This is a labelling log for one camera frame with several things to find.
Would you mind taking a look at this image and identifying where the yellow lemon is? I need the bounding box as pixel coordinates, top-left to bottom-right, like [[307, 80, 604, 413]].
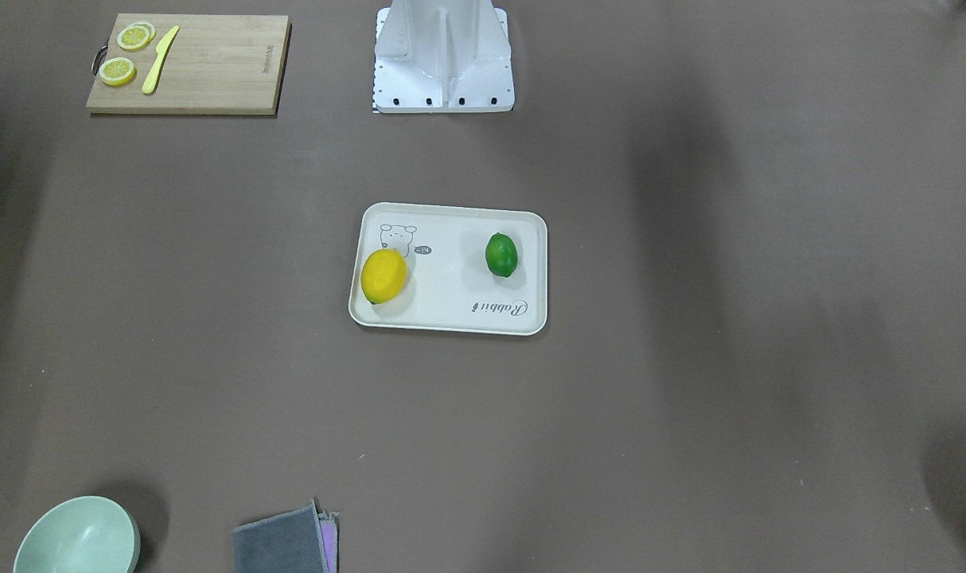
[[360, 249, 409, 305]]

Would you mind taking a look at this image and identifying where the green lime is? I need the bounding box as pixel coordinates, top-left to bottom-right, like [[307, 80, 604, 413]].
[[485, 232, 519, 277]]

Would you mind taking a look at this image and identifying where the lemon slice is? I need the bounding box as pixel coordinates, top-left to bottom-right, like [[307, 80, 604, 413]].
[[116, 21, 156, 52], [96, 57, 137, 87]]

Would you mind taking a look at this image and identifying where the mint green bowl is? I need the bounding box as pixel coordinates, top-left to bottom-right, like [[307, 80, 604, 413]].
[[13, 496, 142, 572]]

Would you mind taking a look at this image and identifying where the wooden cutting board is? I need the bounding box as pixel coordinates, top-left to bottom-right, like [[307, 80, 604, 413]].
[[86, 12, 291, 115]]

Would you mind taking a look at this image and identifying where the grey folded cloth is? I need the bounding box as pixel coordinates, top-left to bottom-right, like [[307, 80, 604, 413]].
[[232, 503, 340, 572]]

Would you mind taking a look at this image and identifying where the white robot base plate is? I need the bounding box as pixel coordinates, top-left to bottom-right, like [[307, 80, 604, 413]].
[[372, 1, 516, 114]]

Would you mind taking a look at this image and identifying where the white rabbit tray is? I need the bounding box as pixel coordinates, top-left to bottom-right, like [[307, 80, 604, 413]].
[[348, 202, 548, 335]]

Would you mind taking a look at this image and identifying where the yellow plastic knife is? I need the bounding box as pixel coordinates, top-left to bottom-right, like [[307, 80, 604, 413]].
[[142, 25, 181, 96]]

